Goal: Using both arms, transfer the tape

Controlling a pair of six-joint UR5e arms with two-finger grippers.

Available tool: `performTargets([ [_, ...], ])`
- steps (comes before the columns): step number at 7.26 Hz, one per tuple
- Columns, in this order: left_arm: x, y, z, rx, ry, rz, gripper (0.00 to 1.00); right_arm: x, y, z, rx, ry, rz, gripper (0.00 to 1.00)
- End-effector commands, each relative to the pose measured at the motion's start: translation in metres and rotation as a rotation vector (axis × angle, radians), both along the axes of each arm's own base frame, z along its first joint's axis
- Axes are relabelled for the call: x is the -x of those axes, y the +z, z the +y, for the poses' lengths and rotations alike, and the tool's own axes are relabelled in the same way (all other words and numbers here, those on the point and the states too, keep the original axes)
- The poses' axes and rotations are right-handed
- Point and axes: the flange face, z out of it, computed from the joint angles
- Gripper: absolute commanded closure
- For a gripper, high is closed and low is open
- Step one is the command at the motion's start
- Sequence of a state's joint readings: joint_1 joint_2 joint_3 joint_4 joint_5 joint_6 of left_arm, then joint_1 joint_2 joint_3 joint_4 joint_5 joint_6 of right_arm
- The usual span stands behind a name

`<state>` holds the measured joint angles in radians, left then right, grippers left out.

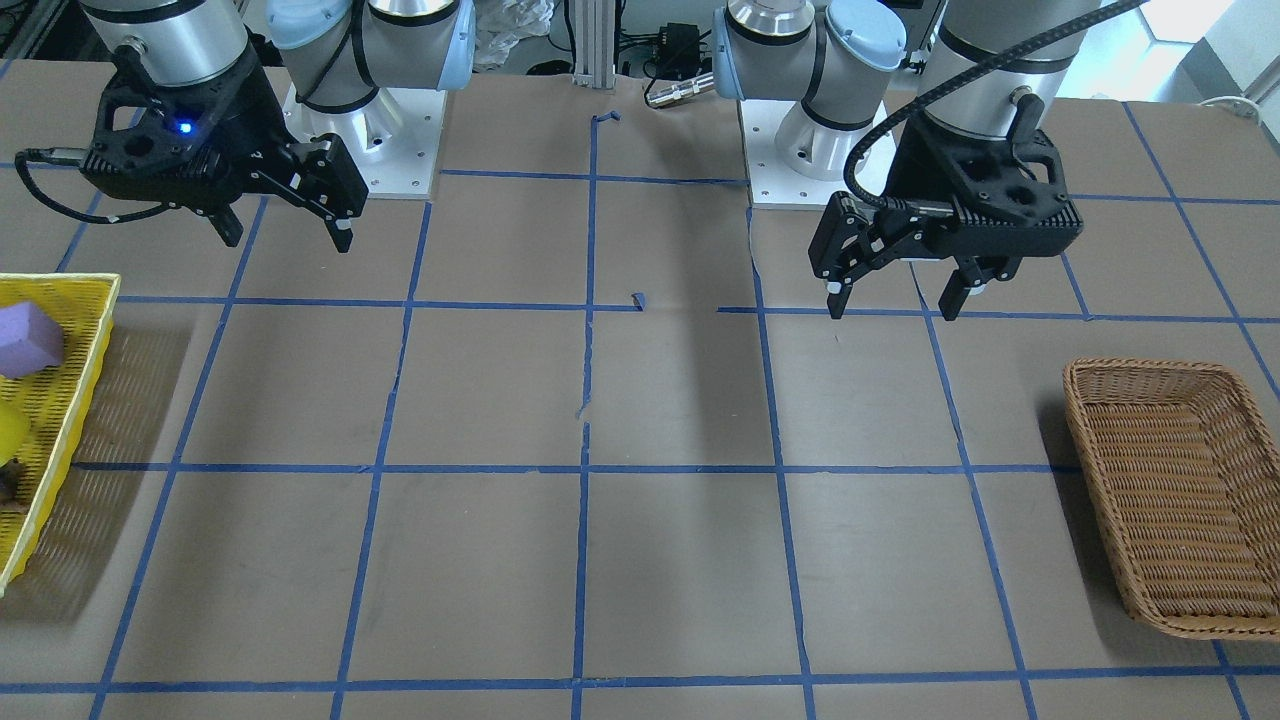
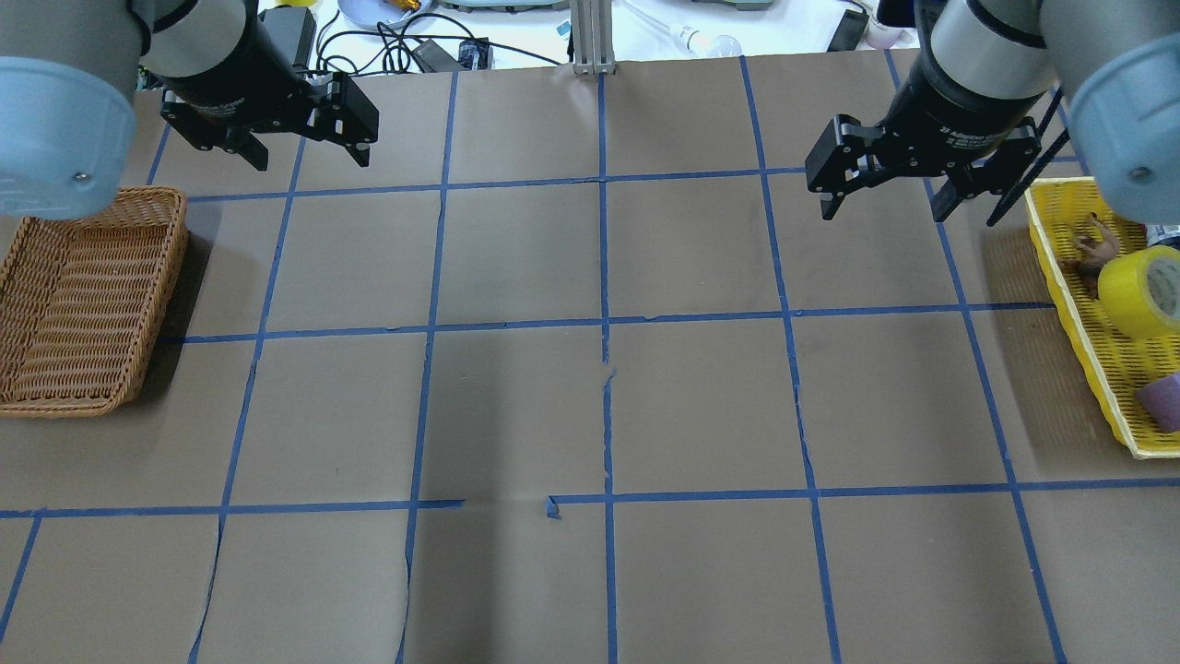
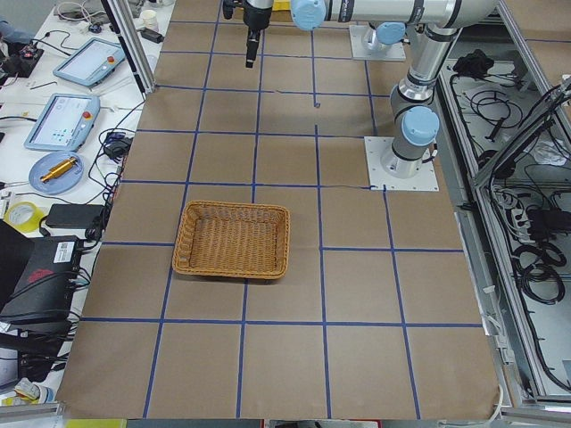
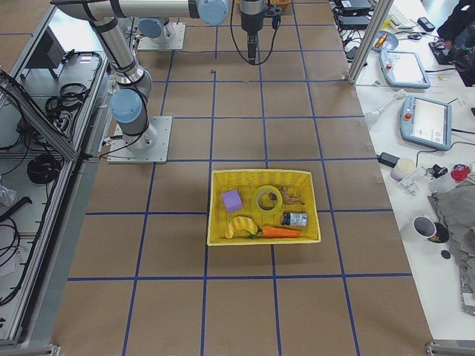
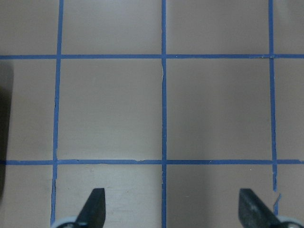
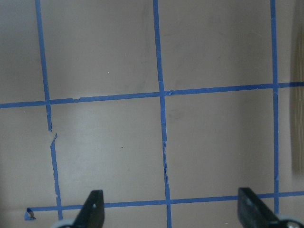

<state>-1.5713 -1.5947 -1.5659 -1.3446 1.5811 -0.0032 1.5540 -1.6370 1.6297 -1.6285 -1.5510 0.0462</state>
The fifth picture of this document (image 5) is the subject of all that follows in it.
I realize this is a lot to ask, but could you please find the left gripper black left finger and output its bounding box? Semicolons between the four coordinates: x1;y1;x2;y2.
75;188;105;228

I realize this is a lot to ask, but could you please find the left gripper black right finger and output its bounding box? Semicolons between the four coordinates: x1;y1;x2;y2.
238;189;281;228

